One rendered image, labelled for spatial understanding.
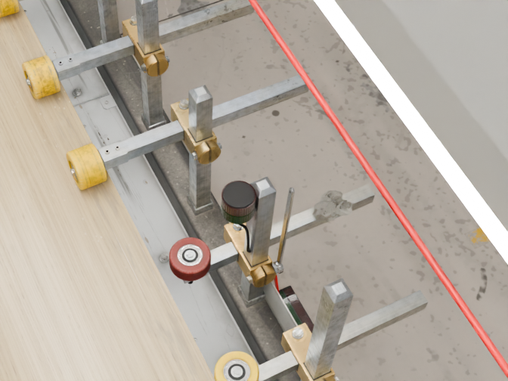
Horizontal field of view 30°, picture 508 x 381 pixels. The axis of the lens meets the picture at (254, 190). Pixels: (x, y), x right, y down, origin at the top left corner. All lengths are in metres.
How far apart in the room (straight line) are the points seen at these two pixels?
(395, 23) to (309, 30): 3.19
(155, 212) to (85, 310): 0.49
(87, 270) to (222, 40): 1.68
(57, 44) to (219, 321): 0.88
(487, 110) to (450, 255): 2.76
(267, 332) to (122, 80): 0.74
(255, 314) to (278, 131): 1.22
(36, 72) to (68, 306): 0.51
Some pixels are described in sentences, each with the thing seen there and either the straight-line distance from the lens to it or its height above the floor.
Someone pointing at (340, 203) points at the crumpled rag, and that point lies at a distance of 1.93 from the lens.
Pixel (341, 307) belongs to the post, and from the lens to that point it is 1.52.
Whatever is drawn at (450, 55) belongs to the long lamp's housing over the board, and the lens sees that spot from 0.20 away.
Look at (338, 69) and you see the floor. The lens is 3.30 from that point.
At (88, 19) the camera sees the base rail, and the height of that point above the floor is 0.70.
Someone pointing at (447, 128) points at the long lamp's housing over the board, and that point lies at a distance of 0.21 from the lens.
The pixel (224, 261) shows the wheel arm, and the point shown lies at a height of 0.85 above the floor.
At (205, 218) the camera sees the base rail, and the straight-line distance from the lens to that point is 2.10.
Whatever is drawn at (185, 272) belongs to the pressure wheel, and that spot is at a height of 0.91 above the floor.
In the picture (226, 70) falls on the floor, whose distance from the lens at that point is 3.26.
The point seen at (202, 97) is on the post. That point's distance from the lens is 1.79.
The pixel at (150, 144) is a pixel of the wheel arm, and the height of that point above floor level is 0.96.
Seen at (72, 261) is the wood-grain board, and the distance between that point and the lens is 1.83.
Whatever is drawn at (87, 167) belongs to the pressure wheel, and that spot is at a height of 0.97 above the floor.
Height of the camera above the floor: 2.50
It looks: 57 degrees down
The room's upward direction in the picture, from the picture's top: 5 degrees clockwise
